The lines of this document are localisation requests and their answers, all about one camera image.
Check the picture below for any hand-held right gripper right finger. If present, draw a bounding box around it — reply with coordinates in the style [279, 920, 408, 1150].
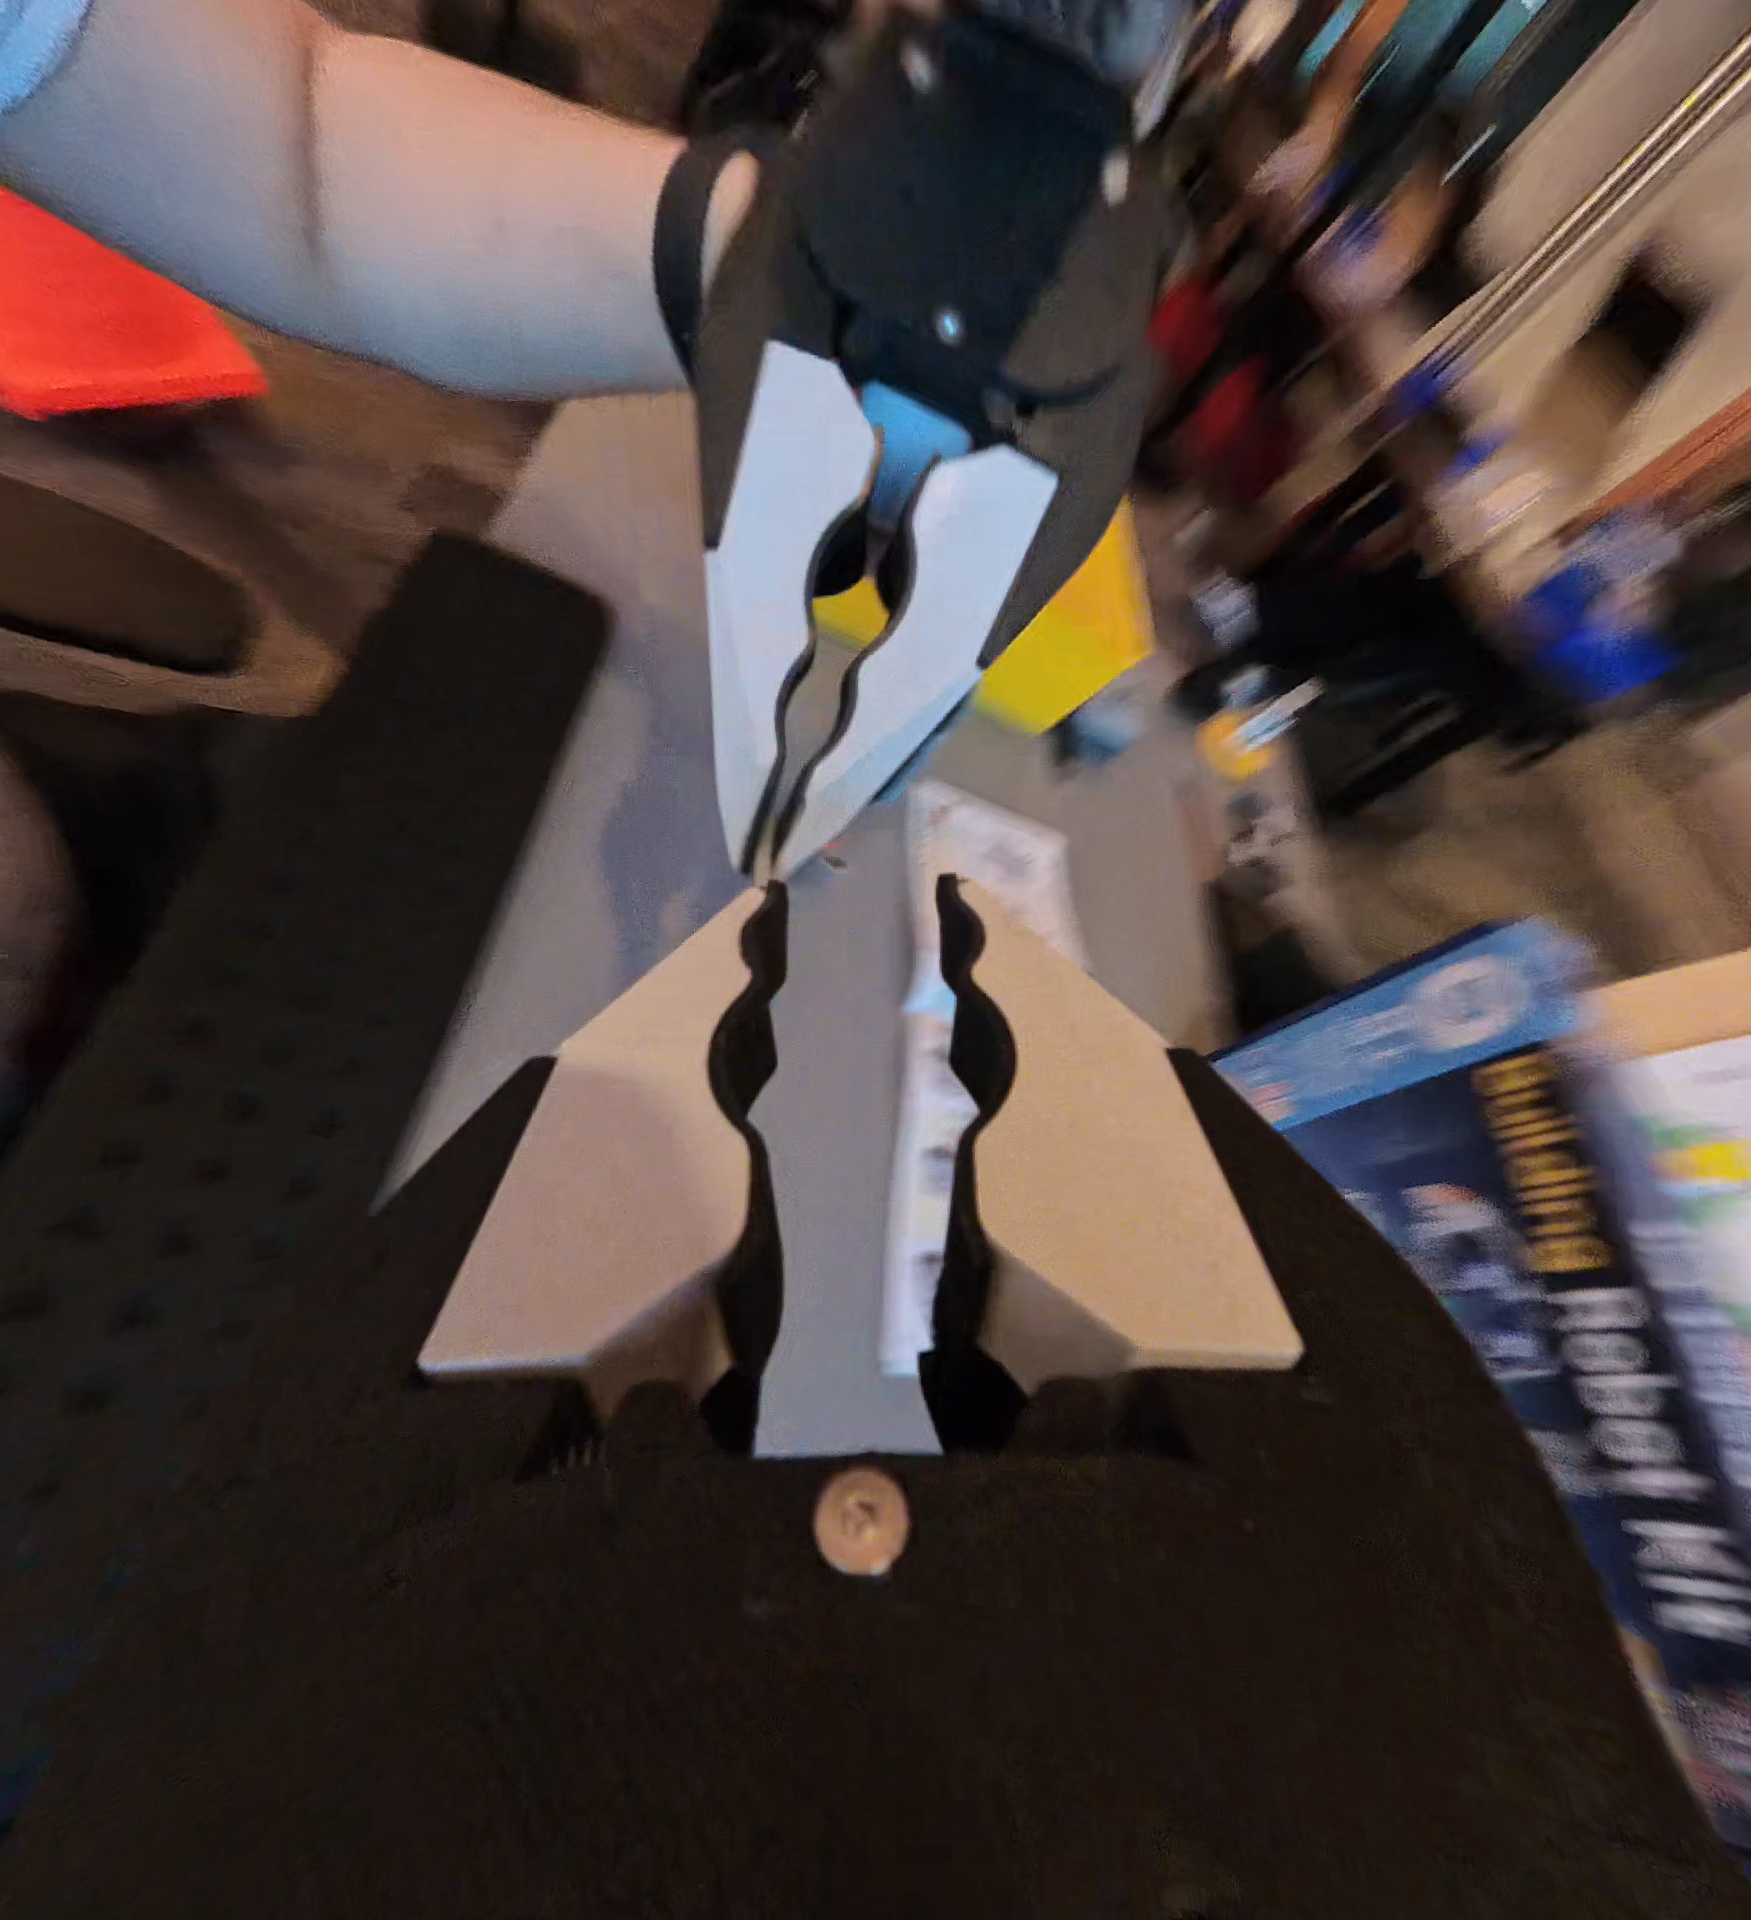
[918, 877, 1305, 1455]

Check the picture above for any person's left forearm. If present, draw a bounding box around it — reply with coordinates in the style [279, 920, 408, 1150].
[0, 0, 700, 402]

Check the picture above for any orange flat sheet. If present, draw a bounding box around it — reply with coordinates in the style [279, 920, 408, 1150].
[0, 140, 271, 421]

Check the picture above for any yellow box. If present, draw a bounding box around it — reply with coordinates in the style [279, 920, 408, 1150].
[813, 502, 1159, 739]

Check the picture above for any blue plastic piece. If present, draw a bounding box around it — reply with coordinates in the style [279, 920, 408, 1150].
[861, 380, 975, 528]

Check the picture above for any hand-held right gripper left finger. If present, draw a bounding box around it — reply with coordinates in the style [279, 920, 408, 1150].
[419, 883, 789, 1455]

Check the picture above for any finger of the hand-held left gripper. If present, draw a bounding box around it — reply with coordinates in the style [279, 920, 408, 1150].
[756, 446, 1064, 883]
[700, 341, 882, 881]

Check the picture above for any black perforated pad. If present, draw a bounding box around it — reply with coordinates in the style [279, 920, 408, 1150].
[0, 531, 617, 1651]

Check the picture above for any grey desk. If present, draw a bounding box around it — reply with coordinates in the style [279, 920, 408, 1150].
[373, 380, 1751, 1456]

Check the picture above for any brown curved furniture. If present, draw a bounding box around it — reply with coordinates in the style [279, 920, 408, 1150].
[0, 428, 343, 720]

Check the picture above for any white instruction booklet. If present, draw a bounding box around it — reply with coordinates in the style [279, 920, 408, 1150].
[879, 777, 1090, 1374]

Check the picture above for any cluttered shelf rack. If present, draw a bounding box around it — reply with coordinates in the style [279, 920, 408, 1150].
[1137, 0, 1751, 841]

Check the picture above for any blue magazine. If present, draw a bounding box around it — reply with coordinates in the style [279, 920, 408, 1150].
[1209, 918, 1751, 1913]

